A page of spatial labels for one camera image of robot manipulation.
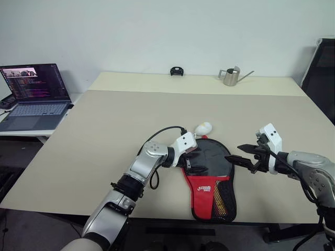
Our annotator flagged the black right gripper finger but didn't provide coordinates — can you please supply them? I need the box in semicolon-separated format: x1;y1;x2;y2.
237;143;263;155
224;154;256;172

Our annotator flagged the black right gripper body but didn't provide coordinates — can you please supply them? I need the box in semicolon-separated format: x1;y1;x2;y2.
249;142;271;174

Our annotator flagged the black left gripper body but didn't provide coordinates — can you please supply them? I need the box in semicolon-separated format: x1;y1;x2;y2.
178;154;194;173

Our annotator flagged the black red paddle case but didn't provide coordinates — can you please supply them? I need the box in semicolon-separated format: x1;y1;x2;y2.
181;138;238;223

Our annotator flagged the white ball charm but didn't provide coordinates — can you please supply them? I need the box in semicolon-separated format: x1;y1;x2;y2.
194;121;213;136

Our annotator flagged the metal watering can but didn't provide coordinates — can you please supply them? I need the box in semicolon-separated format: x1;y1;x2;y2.
217;66;255;86

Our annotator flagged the black office chair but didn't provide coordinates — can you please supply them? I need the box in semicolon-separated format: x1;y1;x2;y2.
300;38;335;123

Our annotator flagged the open dark laptop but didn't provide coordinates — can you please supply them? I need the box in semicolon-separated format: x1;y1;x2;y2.
0;63;73;132

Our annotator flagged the white side table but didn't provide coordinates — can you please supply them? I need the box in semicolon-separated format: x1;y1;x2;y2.
0;93;82;144

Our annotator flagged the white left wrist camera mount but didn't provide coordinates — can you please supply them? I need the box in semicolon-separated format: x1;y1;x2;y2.
171;132;197;168

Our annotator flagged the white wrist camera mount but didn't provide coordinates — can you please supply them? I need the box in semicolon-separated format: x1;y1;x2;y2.
171;132;197;168
255;123;283;175

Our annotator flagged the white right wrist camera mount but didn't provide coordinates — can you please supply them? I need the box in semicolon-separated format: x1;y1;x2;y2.
255;123;283;175

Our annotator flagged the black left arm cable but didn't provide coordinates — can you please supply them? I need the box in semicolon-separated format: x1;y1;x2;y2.
138;126;188;190

